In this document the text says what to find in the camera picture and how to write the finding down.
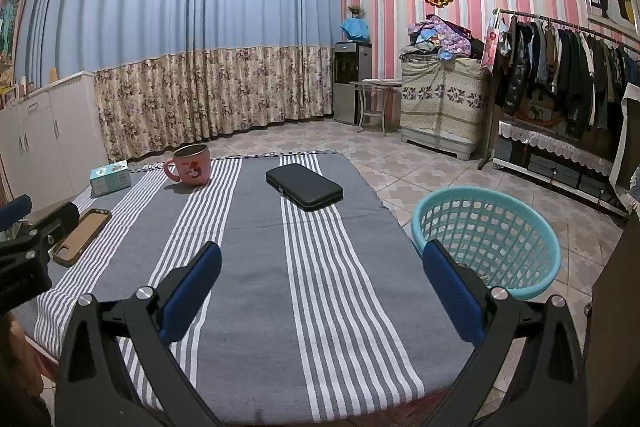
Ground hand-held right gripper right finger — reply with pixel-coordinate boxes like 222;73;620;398
422;239;587;427

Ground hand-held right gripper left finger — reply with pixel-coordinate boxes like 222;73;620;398
55;241;223;427

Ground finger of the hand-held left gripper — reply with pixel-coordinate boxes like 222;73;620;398
0;194;33;233
22;202;81;254

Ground light blue plastic basket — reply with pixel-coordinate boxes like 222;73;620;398
411;187;562;300

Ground brown phone case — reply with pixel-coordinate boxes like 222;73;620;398
51;208;112;269

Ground teal tissue box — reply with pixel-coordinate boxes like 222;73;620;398
89;160;132;198

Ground white cabinet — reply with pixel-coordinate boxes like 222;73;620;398
0;72;111;208

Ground grey striped cloth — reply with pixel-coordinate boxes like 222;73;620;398
32;151;461;410

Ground pink mug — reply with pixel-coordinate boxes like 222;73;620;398
164;144;213;186

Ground metal clothes rack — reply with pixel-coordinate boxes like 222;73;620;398
477;8;640;172

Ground black zip case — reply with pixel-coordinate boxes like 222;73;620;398
265;164;345;212

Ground low cabinet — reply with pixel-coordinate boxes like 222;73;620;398
492;119;628;212

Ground dark brown cabinet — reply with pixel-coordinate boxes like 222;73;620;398
587;222;640;427

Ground white lace cloth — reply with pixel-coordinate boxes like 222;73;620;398
497;119;616;178

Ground cloth covered cabinet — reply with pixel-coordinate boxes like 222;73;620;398
400;56;491;160

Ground small side table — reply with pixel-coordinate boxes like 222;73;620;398
349;78;402;135

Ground small dark cabinet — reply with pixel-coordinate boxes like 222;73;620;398
332;41;373;125

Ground white edged cloth cover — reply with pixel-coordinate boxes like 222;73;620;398
610;82;640;208

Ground blue floral curtain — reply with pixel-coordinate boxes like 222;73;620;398
15;0;341;162

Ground pink hanging bag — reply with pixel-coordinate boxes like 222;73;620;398
480;19;501;72

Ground row of hanging clothes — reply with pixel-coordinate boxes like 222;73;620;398
500;14;640;142

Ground pile of clothes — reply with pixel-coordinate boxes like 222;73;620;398
402;14;486;62

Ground colourful wall poster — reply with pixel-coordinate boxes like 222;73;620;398
0;0;23;108

